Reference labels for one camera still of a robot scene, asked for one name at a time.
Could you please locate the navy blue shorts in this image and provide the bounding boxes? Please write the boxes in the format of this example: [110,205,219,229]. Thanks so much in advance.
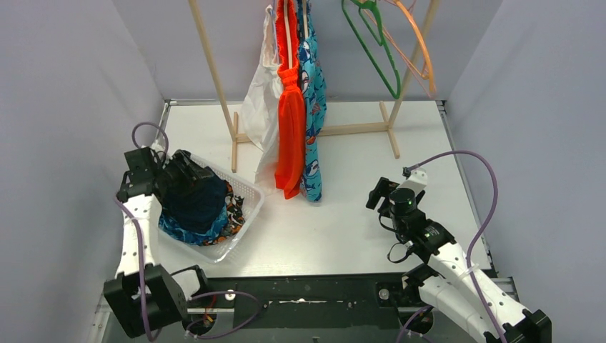
[162,166,227,222]

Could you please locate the blue leaf print shorts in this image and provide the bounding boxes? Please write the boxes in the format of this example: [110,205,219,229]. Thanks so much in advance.
[159,207,230,246]

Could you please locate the camouflage orange black shorts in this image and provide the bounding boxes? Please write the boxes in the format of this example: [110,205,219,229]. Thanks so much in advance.
[199,181,246,246]

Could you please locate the pink wire hanger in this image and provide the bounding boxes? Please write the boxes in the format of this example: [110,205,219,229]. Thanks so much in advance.
[384,1,437,98]

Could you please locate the teal shark print shorts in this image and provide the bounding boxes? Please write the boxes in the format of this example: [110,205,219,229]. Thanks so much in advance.
[297,1,327,202]

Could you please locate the orange wooden hanger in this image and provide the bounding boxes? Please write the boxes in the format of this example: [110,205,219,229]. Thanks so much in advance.
[342,1,437,98]

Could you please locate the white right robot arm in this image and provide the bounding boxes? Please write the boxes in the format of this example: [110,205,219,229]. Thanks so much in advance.
[366,172,552,342]

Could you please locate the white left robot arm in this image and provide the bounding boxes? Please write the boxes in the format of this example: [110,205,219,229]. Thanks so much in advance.
[103,146,214,342]

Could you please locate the orange mesh shorts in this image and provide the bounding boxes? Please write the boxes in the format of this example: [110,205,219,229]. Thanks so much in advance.
[274,1,306,199]

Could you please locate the left wooden hanger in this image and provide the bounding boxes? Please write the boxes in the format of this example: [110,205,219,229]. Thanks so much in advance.
[281,0,294,69]

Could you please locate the wooden clothes rack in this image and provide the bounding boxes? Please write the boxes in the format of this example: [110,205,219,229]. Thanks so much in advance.
[188,0,440,173]

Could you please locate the white plastic basket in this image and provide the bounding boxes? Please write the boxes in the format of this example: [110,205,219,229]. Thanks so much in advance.
[157,150,264,264]

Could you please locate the white garment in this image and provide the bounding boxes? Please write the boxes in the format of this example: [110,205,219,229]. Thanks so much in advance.
[240,4,284,192]

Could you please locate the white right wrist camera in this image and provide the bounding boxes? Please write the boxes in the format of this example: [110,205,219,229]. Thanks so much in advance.
[398,167,428,196]

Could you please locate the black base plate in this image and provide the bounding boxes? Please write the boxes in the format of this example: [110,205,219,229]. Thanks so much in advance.
[180,274,448,342]

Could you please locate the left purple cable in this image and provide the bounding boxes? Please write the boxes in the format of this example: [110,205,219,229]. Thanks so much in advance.
[113,121,264,343]

